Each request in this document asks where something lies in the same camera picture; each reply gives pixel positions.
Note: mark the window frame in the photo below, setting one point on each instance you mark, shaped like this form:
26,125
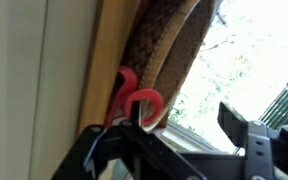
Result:
187,138

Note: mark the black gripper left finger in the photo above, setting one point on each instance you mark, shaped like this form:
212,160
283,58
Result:
137,156

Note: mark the wooden tray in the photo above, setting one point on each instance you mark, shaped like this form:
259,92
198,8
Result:
100,50

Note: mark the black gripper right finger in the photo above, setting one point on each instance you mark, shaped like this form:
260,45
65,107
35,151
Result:
274,153

